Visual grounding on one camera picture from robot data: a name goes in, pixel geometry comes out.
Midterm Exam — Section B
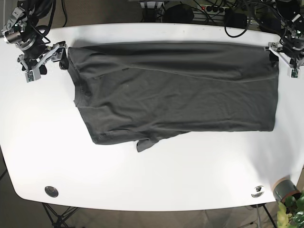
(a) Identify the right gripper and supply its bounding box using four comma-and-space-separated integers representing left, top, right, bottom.
2, 7, 69, 83

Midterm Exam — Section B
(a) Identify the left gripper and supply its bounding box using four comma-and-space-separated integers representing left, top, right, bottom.
264, 28, 304, 78

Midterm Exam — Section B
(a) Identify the dark grey T-shirt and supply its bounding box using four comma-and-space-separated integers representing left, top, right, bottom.
68, 42, 279, 152

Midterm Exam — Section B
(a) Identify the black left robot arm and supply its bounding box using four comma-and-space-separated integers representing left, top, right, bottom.
224, 0, 304, 78

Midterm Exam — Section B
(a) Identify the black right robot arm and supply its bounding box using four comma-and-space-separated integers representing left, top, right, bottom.
1, 0, 69, 82

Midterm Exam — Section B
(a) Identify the left metal table grommet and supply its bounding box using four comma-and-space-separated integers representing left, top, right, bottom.
45, 186, 58, 198

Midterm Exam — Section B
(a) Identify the metal table grommet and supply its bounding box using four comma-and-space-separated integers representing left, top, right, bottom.
45, 186, 58, 198
251, 186, 265, 198

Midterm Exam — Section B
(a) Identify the grey plant pot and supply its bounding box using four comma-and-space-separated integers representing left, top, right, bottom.
272, 178, 301, 204

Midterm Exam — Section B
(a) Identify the right metal table grommet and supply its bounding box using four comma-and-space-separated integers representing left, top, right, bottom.
251, 186, 265, 198

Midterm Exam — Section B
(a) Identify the green potted plant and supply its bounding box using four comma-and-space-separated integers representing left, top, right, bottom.
277, 192, 304, 228

